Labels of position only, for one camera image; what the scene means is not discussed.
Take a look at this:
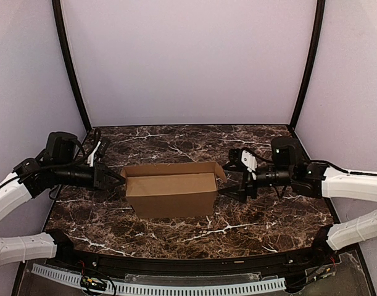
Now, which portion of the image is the black frame post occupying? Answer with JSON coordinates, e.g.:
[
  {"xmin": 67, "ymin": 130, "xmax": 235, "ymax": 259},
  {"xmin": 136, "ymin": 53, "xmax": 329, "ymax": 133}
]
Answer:
[
  {"xmin": 288, "ymin": 0, "xmax": 326, "ymax": 133},
  {"xmin": 51, "ymin": 0, "xmax": 92, "ymax": 133}
]

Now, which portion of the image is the brown cardboard box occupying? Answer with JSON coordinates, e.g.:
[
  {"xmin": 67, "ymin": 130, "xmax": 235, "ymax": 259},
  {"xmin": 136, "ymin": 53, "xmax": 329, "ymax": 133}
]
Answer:
[{"xmin": 121, "ymin": 162, "xmax": 227, "ymax": 219}]

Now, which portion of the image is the right small circuit board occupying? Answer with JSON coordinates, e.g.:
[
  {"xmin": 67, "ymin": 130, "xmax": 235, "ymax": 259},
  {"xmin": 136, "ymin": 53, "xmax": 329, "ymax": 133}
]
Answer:
[{"xmin": 307, "ymin": 266, "xmax": 336, "ymax": 283}]

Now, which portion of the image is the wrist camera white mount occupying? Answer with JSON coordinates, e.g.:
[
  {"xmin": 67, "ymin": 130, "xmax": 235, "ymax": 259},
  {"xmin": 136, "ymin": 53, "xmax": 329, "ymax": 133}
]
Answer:
[
  {"xmin": 86, "ymin": 129, "xmax": 111, "ymax": 167},
  {"xmin": 228, "ymin": 149, "xmax": 258, "ymax": 180}
]

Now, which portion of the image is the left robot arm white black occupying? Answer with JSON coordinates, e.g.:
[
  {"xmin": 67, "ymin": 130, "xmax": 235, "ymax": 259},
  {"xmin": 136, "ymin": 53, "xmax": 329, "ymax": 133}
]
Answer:
[{"xmin": 0, "ymin": 129, "xmax": 126, "ymax": 266}]

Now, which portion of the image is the left small circuit board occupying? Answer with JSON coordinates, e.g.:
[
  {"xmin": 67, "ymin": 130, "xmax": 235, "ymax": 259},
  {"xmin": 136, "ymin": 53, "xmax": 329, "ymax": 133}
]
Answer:
[{"xmin": 80, "ymin": 276, "xmax": 107, "ymax": 292}]

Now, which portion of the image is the white slotted cable duct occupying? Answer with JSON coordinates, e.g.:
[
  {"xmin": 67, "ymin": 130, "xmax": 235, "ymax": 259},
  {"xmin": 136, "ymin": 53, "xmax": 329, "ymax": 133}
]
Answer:
[{"xmin": 31, "ymin": 263, "xmax": 286, "ymax": 295}]

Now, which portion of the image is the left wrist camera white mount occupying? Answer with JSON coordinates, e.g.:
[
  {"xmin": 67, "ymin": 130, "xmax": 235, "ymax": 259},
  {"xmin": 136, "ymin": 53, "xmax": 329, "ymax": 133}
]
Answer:
[{"xmin": 86, "ymin": 129, "xmax": 111, "ymax": 167}]

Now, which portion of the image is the black front frame rail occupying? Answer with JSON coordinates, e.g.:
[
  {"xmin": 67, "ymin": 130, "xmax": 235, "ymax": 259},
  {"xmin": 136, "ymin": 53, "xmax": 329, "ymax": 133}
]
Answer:
[{"xmin": 46, "ymin": 247, "xmax": 340, "ymax": 278}]

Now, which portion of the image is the right black frame post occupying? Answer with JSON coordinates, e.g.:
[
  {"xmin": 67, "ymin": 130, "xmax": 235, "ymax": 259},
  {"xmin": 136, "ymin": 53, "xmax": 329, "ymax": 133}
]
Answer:
[{"xmin": 288, "ymin": 0, "xmax": 326, "ymax": 133}]

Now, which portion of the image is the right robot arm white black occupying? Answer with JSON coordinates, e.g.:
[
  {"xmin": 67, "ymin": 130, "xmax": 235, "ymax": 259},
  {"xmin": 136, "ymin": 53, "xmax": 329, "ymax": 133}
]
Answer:
[{"xmin": 219, "ymin": 137, "xmax": 377, "ymax": 253}]

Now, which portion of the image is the left black frame post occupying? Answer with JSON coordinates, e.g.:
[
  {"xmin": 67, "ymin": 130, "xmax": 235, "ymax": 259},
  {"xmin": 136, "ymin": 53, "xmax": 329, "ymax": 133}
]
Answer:
[{"xmin": 51, "ymin": 0, "xmax": 92, "ymax": 133}]

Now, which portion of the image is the small circuit board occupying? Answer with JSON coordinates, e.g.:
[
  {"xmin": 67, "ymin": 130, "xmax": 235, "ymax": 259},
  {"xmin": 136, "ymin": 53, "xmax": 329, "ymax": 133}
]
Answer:
[
  {"xmin": 307, "ymin": 266, "xmax": 336, "ymax": 283},
  {"xmin": 80, "ymin": 276, "xmax": 107, "ymax": 292}
]

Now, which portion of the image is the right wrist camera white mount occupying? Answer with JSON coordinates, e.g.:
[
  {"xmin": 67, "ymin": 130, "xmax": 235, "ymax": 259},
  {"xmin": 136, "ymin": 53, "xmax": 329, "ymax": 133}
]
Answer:
[{"xmin": 228, "ymin": 149, "xmax": 258, "ymax": 180}]

